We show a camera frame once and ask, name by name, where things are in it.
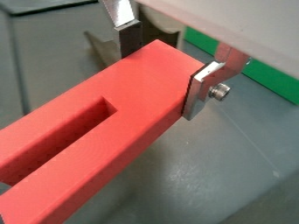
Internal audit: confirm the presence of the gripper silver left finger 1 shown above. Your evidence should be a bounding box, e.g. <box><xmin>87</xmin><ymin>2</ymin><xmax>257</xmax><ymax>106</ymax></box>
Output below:
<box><xmin>99</xmin><ymin>0</ymin><xmax>143</xmax><ymax>58</ymax></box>

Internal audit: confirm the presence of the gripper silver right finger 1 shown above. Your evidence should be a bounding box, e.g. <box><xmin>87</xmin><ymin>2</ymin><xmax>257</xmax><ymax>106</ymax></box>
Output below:
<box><xmin>182</xmin><ymin>42</ymin><xmax>249</xmax><ymax>120</ymax></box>

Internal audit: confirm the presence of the red double-square block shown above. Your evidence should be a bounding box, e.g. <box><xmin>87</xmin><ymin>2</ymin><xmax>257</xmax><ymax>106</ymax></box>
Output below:
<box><xmin>0</xmin><ymin>40</ymin><xmax>203</xmax><ymax>224</ymax></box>

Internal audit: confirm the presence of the green shape sorter board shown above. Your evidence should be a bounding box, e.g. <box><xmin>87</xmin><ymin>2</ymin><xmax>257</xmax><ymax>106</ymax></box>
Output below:
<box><xmin>185</xmin><ymin>27</ymin><xmax>299</xmax><ymax>105</ymax></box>

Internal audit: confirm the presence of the black curved holder stand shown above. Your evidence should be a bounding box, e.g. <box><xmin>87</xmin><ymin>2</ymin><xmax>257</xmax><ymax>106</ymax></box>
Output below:
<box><xmin>85</xmin><ymin>5</ymin><xmax>182</xmax><ymax>70</ymax></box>

